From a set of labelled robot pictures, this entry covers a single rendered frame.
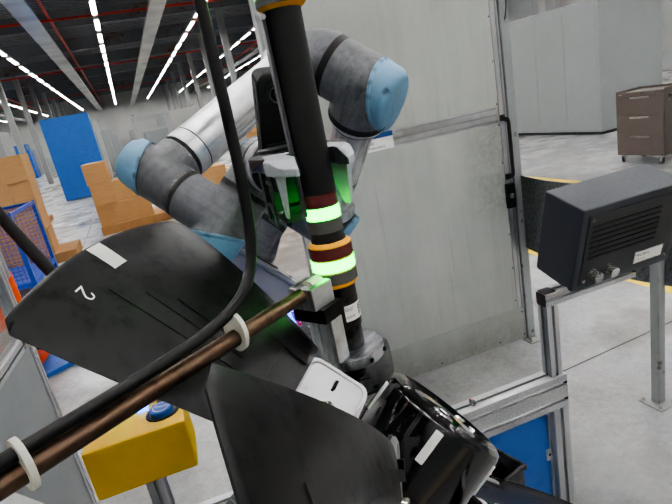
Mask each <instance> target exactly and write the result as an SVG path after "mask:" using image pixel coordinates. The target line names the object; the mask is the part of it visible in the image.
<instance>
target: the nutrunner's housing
mask: <svg viewBox="0 0 672 504"><path fill-rule="evenodd" d="M333 293H334V297H335V298H342V300H343V305H344V310H345V312H344V313H342V314H341V315H342V320H343V325H344V329H345V334H346V339H347V344H348V349H349V352H350V351H354V350H357V349H359V348H361V347H362V346H363V345H364V344H365V340H364V335H363V329H362V324H361V322H362V317H361V310H360V305H359V299H358V296H357V290H356V285H355V282H354V283H353V284H352V285H350V286H348V287H345V288H342V289H337V290H333ZM343 373H344V374H346V375H348V376H349V377H351V378H352V379H354V380H355V379H359V378H361V377H363V376H364V375H365V374H366V373H367V367H365V368H363V369H359V370H355V371H348V372H343Z"/></svg>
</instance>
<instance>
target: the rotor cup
mask: <svg viewBox="0 0 672 504"><path fill-rule="evenodd" d="M386 381H387V382H388V385H387V386H386V388H385V389H384V391H383V392H382V393H381V395H380V396H379V397H378V399H377V400H376V401H375V403H374V404H373V406H372V407H371V408H370V410H368V408H367V407H368V405H369V404H370V403H371V401H372V400H373V399H374V397H375V396H376V394H377V393H378V392H379V390H380V389H381V388H382V386H383V385H384V384H385V382H386ZM386 381H385V382H384V383H383V385H382V386H381V387H380V389H379V390H378V392H377V393H376V394H375V396H374V397H373V398H372V400H371V401H370V402H369V404H368V405H367V407H366V408H365V409H364V411H363V412H362V413H361V415H360V416H359V417H358V418H359V419H361V420H362V421H364V422H366V423H368V424H369V425H371V426H372V427H374V428H375V429H377V430H378V431H380V432H381V433H382V434H384V435H385V436H386V437H388V435H389V434H392V435H393V436H396V438H397V439H398V441H399V448H400V459H404V465H405V476H406V482H402V493H403V497H408V498H409V499H410V504H467V503H468V501H469V499H470V497H471V496H472V495H473V494H474V493H475V491H476V490H477V489H478V487H479V486H480V484H481V483H482V482H483V480H484V479H485V478H486V476H487V475H488V474H489V472H490V471H491V469H492V468H493V467H494V466H495V465H496V464H497V461H498V459H499V454H498V452H497V449H496V447H495V446H494V445H493V444H492V443H491V441H490V440H489V439H488V438H487V437H486V436H485V435H484V434H483V433H481V432H480V431H479V430H478V429H477V428H476V427H475V426H474V425H473V424H471V423H470V422H469V421H468V420H467V419H466V418H464V417H463V416H462V415H461V414H460V413H458V412H457V411H456V410H455V409H454V408H452V407H451V406H450V405H448V404H447V403H446V402H445V401H443V400H442V399H441V398H439V397H438V396H437V395H435V394H434V393H433V392H431V391H430V390H428V389H427V388H426V387H424V386H423V385H421V384H420V383H418V382H417V381H415V380H414V379H412V378H410V377H408V376H407V375H405V374H402V373H395V372H394V373H392V374H391V375H390V376H389V377H388V378H387V379H386ZM433 407H437V408H439V409H440V408H442V409H444V410H445V411H446V412H448V413H449V415H450V416H449V417H450V418H451V419H452V421H453V422H452V423H451V422H450V421H448V420H447V419H446V418H444V417H443V416H442V415H441V414H439V413H438V412H437V411H436V410H435V409H433ZM436 430H438V431H439V432H440V433H441V434H443V435H444V436H443V437H442V438H441V440H440V441H439V442H438V444H437V445H436V447H435V448H434V449H433V451H432V452H431V453H430V455H429V456H428V458H427V459H426V460H425V462H424V463H423V464H422V465H421V464H419V463H418V462H417V461H416V460H415V458H416V457H417V455H418V454H419V453H420V451H421V450H422V449H423V447H424V446H425V445H426V443H427V442H428V440H429V439H430V438H431V436H432V435H433V434H434V432H435V431H436Z"/></svg>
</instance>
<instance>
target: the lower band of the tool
mask: <svg viewBox="0 0 672 504"><path fill-rule="evenodd" d="M350 240H351V238H350V237H349V236H347V235H346V237H345V238H344V239H342V240H340V241H338V242H335V243H331V244H325V245H314V244H312V243H310V244H309V245H308V249H310V250H314V251H321V250H329V249H333V248H337V247H340V246H343V245H345V244H347V243H349V242H350ZM352 254H353V252H352V253H351V254H350V255H352ZM350 255H348V256H346V257H344V258H341V259H338V260H334V261H328V262H314V261H312V262H314V263H331V262H335V261H339V260H342V259H345V258H347V257H349V256H350ZM354 266H355V265H354ZM354 266H353V267H354ZM353 267H352V268H353ZM352 268H350V269H348V270H346V271H349V270H351V269H352ZM346 271H343V272H339V273H335V274H328V275H320V274H315V273H314V272H313V273H314V274H315V275H319V276H331V275H337V274H341V273H344V272H346ZM357 279H358V276H357V278H356V279H354V280H353V281H351V282H349V283H347V284H344V285H340V286H335V287H332V288H333V290H337V289H342V288H345V287H348V286H350V285H352V284H353V283H354V282H355V281H356V280H357Z"/></svg>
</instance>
